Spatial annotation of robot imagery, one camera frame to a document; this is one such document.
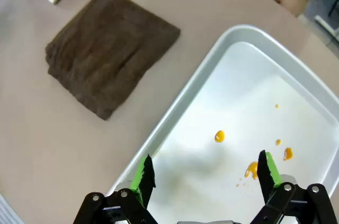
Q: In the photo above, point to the small orange sauce drop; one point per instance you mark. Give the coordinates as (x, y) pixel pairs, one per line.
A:
(278, 142)

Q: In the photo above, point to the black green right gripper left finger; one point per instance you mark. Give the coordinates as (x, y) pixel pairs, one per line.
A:
(144, 181)

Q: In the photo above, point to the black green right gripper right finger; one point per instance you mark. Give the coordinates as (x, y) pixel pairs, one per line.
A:
(266, 179)

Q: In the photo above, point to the silver metal tray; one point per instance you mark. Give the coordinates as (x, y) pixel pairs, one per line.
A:
(238, 89)

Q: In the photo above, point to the large orange sauce smear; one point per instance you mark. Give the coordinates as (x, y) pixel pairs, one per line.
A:
(252, 169)

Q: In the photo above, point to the oblong orange sauce drop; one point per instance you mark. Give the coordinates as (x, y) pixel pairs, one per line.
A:
(287, 153)

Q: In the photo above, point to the brown cloth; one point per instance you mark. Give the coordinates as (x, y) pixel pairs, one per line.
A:
(106, 54)

